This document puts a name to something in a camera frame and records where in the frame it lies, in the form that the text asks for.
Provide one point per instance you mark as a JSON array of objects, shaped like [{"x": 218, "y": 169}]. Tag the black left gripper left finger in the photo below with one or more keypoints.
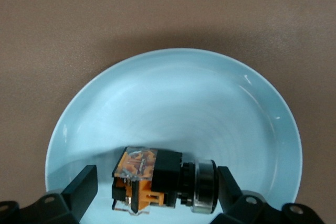
[{"x": 78, "y": 190}]

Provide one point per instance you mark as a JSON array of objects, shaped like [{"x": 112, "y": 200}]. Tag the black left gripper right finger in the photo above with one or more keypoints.
[{"x": 231, "y": 190}]

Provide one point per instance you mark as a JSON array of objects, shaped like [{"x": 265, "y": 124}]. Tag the orange push-button switch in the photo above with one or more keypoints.
[{"x": 162, "y": 171}]

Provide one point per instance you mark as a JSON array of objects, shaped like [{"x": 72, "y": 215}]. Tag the light blue round plate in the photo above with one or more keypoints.
[{"x": 170, "y": 103}]

